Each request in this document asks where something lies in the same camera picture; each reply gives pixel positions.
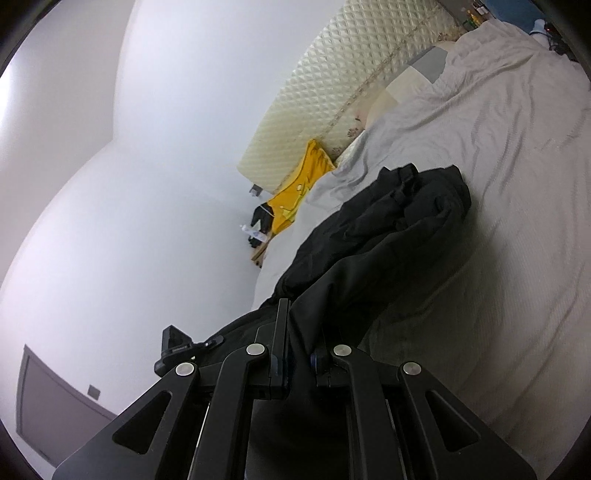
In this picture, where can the cluster of small bottles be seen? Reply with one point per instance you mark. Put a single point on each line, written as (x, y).
(473, 9)

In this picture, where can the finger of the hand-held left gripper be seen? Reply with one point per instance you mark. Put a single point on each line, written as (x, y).
(210, 344)

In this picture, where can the pink and grey pillow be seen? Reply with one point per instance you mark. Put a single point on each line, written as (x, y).
(406, 83)

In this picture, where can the grey door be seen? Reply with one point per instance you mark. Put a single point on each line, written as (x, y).
(51, 406)

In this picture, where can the cream quilted headboard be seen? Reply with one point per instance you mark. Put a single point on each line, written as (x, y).
(323, 92)

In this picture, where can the yellow crown pillow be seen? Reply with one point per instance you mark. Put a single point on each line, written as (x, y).
(295, 194)

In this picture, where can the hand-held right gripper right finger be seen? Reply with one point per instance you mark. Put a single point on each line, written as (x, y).
(319, 364)

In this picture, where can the wooden nightstand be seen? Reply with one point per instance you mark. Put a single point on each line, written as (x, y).
(261, 254)

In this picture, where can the grey wall switch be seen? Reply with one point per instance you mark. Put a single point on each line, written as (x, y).
(94, 392)

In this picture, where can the blue chair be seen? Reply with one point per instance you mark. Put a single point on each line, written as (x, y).
(508, 7)

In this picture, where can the white plastic bottle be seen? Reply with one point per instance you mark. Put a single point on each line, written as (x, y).
(253, 232)

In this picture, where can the grey wall socket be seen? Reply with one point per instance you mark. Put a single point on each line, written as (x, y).
(256, 190)

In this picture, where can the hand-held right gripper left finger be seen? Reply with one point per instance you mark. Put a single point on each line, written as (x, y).
(281, 369)

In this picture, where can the black puffer jacket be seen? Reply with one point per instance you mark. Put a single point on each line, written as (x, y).
(369, 258)

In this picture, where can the grey bed duvet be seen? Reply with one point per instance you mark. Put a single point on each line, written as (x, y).
(508, 184)

